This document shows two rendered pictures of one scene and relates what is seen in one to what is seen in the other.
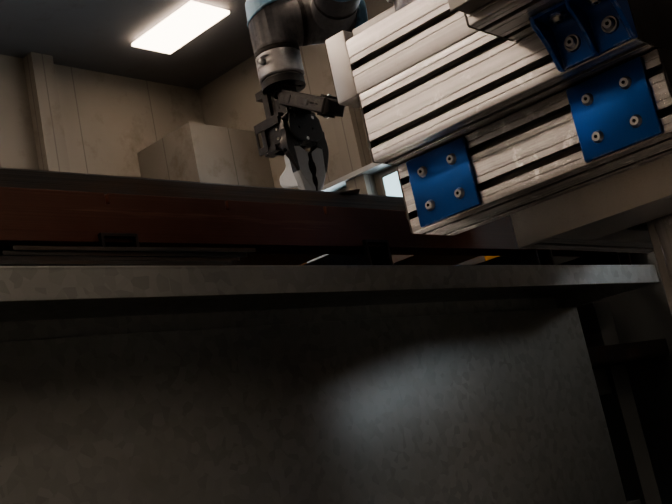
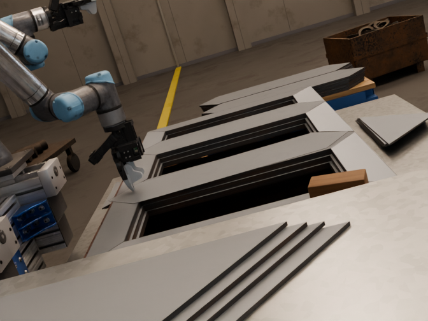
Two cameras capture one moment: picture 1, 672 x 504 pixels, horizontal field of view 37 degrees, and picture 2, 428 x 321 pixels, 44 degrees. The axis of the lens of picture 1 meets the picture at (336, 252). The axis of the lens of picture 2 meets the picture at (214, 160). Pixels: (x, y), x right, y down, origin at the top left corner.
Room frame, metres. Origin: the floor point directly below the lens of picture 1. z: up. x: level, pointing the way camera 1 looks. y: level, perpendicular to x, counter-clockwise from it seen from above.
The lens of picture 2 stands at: (2.89, -0.71, 1.35)
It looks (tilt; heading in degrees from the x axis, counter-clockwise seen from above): 17 degrees down; 143
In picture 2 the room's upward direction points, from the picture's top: 17 degrees counter-clockwise
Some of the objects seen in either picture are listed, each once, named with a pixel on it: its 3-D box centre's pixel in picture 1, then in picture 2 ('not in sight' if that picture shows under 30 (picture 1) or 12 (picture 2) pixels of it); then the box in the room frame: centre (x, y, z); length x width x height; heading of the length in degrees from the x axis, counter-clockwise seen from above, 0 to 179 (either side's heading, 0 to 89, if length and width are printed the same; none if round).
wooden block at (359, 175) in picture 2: not in sight; (339, 188); (2.19, 0.12, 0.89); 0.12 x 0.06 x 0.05; 30
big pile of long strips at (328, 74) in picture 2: not in sight; (279, 93); (1.14, 1.12, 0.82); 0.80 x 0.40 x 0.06; 47
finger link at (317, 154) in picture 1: (308, 179); (133, 177); (1.53, 0.02, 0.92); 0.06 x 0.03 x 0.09; 47
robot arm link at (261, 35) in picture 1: (273, 25); (102, 92); (1.52, 0.02, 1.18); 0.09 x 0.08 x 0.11; 100
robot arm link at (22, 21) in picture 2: not in sight; (18, 26); (1.05, 0.06, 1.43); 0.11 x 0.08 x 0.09; 75
